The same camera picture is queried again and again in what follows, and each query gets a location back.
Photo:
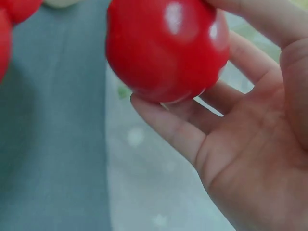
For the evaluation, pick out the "glossy red fruit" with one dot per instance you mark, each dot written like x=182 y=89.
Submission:
x=166 y=53
x=21 y=8

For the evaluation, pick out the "person's right hand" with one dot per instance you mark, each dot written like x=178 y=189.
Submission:
x=252 y=149

